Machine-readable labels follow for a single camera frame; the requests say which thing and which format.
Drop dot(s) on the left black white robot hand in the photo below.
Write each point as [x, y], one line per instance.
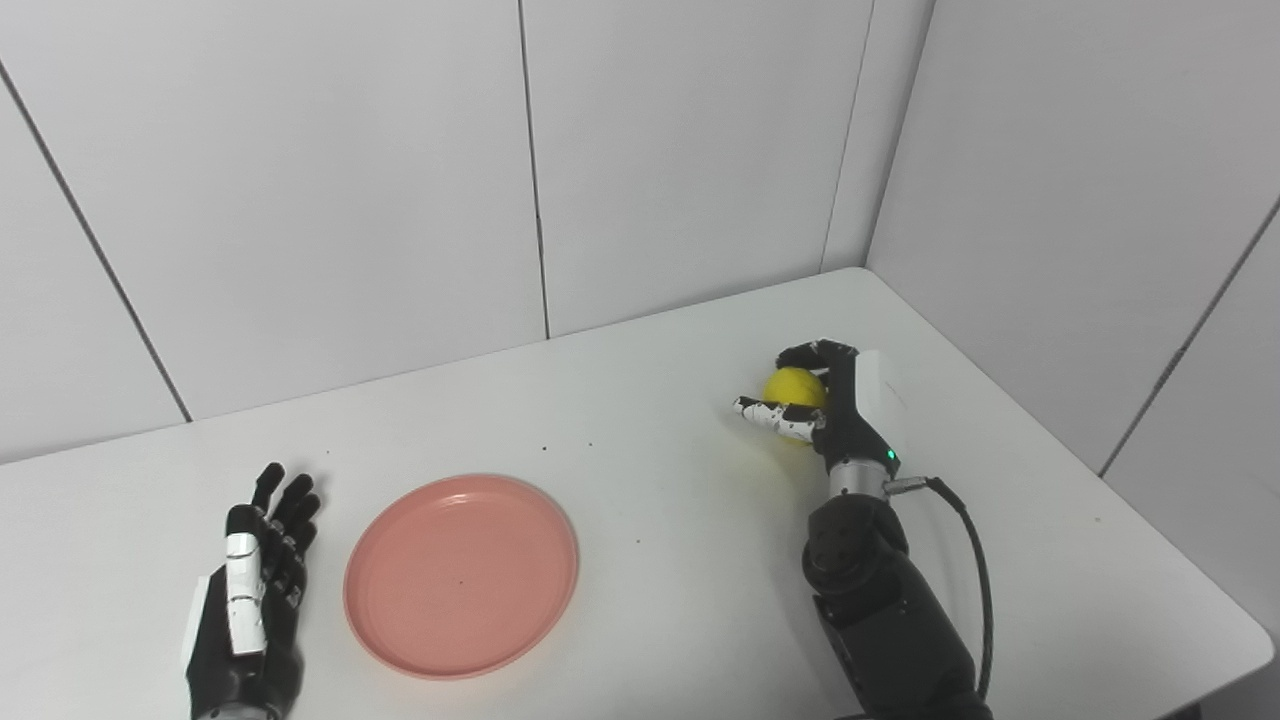
[250, 610]

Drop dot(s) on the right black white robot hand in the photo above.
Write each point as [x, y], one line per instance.
[845, 415]

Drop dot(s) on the yellow lemon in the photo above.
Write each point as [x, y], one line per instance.
[795, 388]

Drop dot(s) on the pink round plate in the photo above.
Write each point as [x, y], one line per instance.
[461, 576]

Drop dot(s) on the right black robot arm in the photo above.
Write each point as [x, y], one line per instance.
[880, 600]

